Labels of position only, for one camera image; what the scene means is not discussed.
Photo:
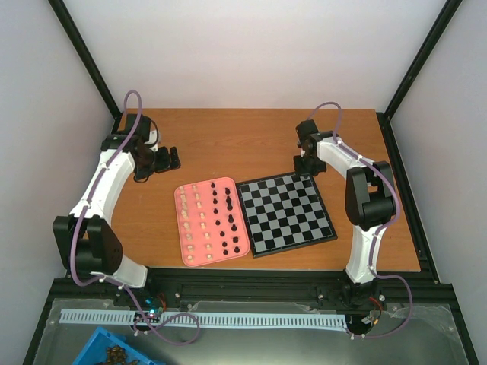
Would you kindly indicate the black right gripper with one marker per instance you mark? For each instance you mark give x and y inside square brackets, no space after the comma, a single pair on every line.
[299,169]

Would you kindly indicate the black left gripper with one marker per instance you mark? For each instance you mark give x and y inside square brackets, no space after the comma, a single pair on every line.
[166,164]

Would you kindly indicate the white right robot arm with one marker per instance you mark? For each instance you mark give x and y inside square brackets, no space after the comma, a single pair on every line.
[370,203]

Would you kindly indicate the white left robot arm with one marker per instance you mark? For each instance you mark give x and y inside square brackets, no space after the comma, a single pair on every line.
[86,241]

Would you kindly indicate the black and white chessboard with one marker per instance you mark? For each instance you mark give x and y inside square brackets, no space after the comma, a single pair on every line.
[284,212]

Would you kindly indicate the pink plastic tray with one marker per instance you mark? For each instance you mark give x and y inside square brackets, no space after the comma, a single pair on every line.
[206,243]

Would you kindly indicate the blue plastic bin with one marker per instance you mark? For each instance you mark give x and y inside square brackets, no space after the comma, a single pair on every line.
[105,347]

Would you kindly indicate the black aluminium frame base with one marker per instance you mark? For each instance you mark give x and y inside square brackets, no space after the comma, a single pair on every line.
[272,286]

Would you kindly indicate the light blue cable duct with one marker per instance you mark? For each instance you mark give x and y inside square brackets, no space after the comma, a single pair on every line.
[332,322]

